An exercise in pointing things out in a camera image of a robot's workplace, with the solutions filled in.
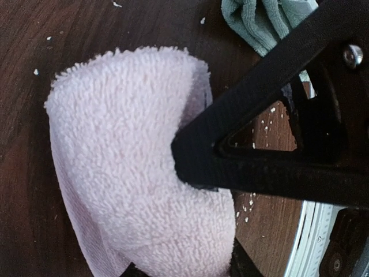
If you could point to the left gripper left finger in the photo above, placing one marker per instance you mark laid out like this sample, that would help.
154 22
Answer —
132 271

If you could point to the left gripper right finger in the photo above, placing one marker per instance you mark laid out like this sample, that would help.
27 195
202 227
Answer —
241 263

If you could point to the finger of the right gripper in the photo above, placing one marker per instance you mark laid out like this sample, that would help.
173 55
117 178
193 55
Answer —
297 125

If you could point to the pink towel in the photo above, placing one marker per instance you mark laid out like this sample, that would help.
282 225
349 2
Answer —
112 121

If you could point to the green towel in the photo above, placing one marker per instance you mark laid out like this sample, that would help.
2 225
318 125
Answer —
262 24

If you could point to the aluminium front rail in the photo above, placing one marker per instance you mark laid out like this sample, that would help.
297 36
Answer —
331 240

